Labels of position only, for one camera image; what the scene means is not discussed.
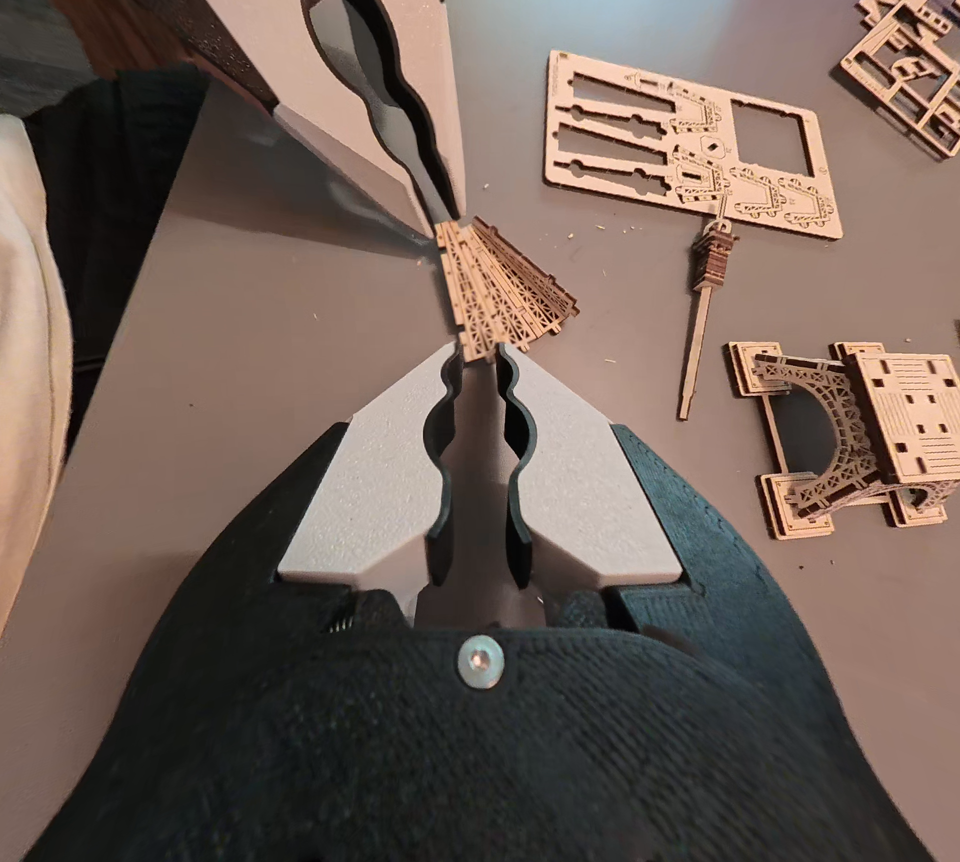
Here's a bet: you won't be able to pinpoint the wooden tower spire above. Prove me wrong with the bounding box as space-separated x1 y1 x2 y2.
677 216 740 422

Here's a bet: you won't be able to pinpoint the emptied wooden parts frame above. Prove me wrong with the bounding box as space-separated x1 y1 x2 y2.
838 0 960 160

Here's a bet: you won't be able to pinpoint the black pants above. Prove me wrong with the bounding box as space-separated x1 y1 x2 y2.
22 63 210 458

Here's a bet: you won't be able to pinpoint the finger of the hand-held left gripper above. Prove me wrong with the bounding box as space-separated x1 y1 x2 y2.
152 0 440 242
298 0 468 218

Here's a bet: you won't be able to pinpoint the wooden tower base model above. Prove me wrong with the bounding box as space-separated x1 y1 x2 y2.
723 341 960 541

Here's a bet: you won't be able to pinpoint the cream printed shirt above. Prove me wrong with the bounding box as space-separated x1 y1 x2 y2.
0 114 74 627

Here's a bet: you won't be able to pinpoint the narrow wooden lattice panel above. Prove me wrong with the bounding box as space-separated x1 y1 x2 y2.
435 219 519 364

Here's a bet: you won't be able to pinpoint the wooden lattice tower section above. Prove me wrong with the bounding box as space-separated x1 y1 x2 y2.
471 216 582 353

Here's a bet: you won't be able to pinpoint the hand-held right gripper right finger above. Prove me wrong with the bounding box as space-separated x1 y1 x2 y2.
496 342 686 623

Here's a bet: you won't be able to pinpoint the wooden punch-out parts sheet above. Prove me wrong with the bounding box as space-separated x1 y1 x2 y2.
543 48 845 242

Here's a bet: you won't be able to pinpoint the grey desk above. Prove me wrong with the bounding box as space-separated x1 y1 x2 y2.
0 0 960 862

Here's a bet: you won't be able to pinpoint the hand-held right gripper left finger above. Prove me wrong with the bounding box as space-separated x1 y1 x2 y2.
276 342 460 629

